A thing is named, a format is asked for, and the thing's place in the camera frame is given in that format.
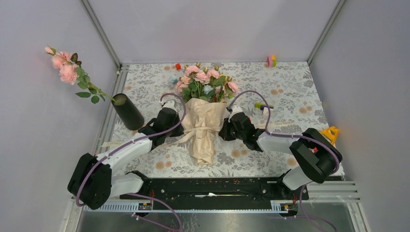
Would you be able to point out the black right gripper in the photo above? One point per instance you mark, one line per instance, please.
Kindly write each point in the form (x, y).
(224, 133)

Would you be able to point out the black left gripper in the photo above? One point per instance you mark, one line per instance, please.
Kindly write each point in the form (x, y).
(178, 132)

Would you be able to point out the paper flower bouquet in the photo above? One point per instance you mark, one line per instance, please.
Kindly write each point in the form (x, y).
(205, 92)

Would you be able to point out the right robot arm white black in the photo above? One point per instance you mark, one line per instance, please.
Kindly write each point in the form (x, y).
(316, 157)

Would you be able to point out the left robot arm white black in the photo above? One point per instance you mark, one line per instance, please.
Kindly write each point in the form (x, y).
(94, 179)

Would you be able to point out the black cylindrical vase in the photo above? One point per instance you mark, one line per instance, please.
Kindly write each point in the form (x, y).
(127, 112)

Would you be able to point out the pink rose stem in vase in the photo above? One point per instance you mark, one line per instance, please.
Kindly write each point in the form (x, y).
(71, 72)

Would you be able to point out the green purple toy block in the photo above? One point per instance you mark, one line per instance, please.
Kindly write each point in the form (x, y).
(261, 106)

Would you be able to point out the cream wooden block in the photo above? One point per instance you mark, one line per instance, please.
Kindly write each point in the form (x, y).
(266, 112)

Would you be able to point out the floral patterned table mat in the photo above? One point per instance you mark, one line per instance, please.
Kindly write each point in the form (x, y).
(289, 87)

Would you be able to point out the pink green stacked toy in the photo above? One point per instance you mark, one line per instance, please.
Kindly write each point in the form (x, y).
(271, 61)

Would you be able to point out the yellow plastic toy piece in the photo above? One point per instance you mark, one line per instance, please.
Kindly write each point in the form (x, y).
(330, 134)

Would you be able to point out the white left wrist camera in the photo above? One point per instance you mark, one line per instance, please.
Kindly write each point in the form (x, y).
(171, 104)

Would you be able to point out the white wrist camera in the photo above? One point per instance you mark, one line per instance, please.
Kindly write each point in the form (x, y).
(171, 104)
(235, 109)

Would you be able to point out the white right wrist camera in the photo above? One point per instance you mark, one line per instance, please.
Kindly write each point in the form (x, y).
(235, 109)

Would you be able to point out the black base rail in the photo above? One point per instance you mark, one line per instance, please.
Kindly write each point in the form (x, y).
(232, 193)

